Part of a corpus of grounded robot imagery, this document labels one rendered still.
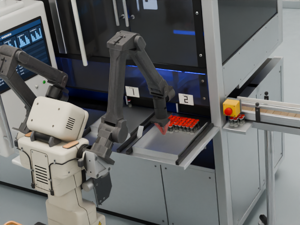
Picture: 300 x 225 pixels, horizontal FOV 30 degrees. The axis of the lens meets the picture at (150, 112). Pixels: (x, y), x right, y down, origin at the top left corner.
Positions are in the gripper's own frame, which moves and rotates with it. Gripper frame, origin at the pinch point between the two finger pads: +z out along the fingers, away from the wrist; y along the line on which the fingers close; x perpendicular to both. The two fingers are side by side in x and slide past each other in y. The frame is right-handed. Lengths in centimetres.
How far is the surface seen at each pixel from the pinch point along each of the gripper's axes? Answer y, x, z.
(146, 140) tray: 11.3, 18.5, 14.6
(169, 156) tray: -0.7, -1.9, 12.8
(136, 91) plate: 36, 38, 1
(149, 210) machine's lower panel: 34, 41, 85
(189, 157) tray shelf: 3.9, -10.4, 14.4
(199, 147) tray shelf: 13.7, -10.9, 14.6
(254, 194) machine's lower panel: 75, -13, 87
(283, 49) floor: 355, 62, 111
